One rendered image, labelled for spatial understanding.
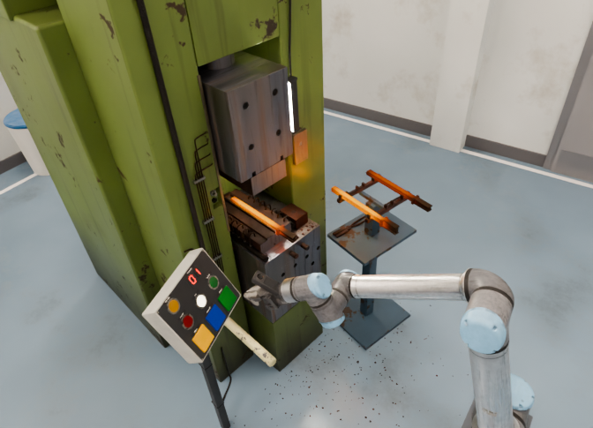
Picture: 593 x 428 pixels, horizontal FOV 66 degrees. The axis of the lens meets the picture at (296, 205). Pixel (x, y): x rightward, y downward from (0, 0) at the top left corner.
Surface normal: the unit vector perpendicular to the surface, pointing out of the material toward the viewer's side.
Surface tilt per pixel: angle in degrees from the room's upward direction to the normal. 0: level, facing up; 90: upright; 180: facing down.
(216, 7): 90
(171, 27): 90
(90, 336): 0
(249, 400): 0
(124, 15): 90
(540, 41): 90
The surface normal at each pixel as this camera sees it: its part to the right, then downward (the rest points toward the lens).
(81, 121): 0.70, 0.41
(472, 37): -0.58, 0.53
